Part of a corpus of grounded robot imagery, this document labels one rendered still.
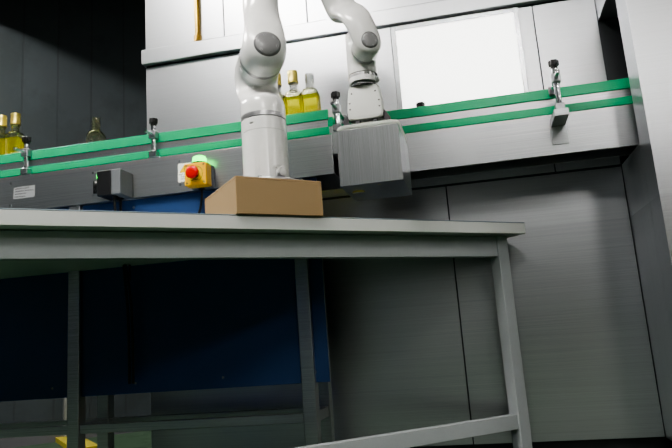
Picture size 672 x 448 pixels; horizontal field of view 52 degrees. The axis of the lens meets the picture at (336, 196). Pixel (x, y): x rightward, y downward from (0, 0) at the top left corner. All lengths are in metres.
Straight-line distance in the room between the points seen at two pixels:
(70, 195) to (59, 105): 2.27
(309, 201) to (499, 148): 0.66
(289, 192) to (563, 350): 1.02
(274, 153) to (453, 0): 1.00
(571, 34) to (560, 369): 1.08
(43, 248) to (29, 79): 3.13
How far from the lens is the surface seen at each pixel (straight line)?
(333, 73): 2.42
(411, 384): 2.25
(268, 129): 1.77
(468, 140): 2.10
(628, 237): 2.29
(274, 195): 1.66
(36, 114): 4.56
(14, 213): 1.52
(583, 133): 2.12
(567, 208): 2.28
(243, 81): 1.91
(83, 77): 4.68
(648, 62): 2.03
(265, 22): 1.87
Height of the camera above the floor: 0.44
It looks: 12 degrees up
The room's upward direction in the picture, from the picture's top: 4 degrees counter-clockwise
